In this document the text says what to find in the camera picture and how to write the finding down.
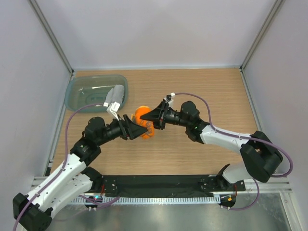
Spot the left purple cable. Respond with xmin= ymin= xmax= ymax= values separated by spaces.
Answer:
xmin=13 ymin=103 xmax=121 ymax=231

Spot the teal plastic container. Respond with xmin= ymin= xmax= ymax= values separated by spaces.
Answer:
xmin=64 ymin=74 xmax=128 ymax=113

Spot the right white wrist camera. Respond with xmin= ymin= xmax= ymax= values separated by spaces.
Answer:
xmin=163 ymin=92 xmax=176 ymax=107

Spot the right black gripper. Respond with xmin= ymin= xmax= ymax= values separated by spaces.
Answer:
xmin=140 ymin=102 xmax=190 ymax=131

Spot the grey orange towel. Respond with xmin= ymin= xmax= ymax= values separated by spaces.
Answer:
xmin=131 ymin=105 xmax=154 ymax=139

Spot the white slotted cable duct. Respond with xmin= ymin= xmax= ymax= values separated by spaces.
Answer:
xmin=69 ymin=195 xmax=220 ymax=205

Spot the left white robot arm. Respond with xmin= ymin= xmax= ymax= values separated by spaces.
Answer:
xmin=13 ymin=115 xmax=147 ymax=231

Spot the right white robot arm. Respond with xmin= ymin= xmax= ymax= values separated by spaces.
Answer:
xmin=140 ymin=100 xmax=283 ymax=191

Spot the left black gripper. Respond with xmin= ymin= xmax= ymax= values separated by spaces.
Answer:
xmin=97 ymin=114 xmax=147 ymax=145

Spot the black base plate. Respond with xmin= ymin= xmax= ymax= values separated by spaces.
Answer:
xmin=96 ymin=174 xmax=246 ymax=193

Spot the grey panda towel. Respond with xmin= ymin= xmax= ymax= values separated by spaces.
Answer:
xmin=104 ymin=85 xmax=125 ymax=107

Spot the aluminium rail frame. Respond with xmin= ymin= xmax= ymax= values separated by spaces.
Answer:
xmin=38 ymin=0 xmax=308 ymax=228

